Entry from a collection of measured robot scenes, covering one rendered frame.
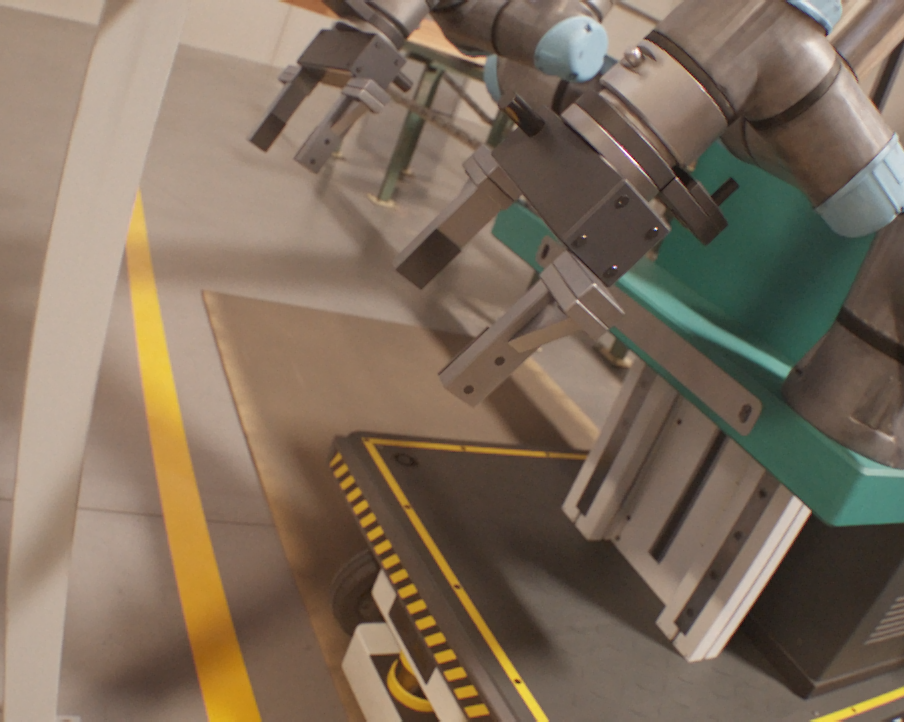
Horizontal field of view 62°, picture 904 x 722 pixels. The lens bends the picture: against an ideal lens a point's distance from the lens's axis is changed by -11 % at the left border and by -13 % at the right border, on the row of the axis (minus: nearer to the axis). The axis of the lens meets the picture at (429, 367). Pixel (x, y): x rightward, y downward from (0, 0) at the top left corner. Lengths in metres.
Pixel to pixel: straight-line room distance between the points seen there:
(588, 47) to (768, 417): 0.42
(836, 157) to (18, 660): 0.85
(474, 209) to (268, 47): 8.68
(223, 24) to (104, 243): 8.47
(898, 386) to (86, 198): 0.67
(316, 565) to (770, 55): 1.21
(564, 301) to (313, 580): 1.09
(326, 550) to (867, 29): 1.24
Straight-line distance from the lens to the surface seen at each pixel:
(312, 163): 0.82
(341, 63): 0.86
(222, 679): 1.25
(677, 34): 0.50
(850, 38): 0.67
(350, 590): 1.28
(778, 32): 0.51
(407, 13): 0.90
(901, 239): 0.75
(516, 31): 0.93
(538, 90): 1.13
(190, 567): 1.42
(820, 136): 0.53
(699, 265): 1.08
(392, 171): 4.17
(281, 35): 9.24
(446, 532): 1.11
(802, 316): 0.96
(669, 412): 1.18
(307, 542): 1.54
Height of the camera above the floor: 0.91
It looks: 22 degrees down
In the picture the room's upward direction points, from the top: 21 degrees clockwise
